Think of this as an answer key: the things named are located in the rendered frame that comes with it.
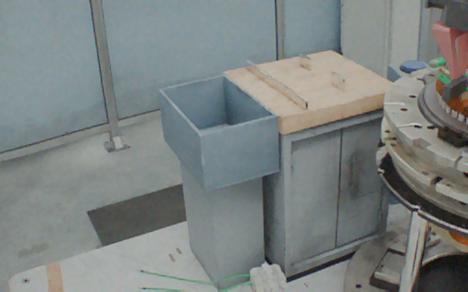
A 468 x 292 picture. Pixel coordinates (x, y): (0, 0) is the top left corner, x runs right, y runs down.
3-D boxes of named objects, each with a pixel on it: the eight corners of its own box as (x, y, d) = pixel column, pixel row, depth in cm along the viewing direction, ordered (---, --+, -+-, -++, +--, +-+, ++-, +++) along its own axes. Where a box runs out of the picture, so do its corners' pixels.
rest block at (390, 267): (412, 264, 82) (413, 253, 81) (400, 285, 79) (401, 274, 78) (387, 257, 85) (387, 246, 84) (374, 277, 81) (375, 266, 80)
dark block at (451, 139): (445, 133, 60) (446, 123, 60) (467, 145, 58) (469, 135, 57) (436, 137, 60) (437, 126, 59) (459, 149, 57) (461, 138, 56)
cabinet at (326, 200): (284, 285, 86) (284, 134, 74) (234, 223, 101) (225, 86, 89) (385, 245, 93) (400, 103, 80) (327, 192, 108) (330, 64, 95)
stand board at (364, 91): (282, 135, 73) (282, 118, 72) (223, 86, 89) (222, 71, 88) (401, 103, 80) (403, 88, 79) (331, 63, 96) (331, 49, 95)
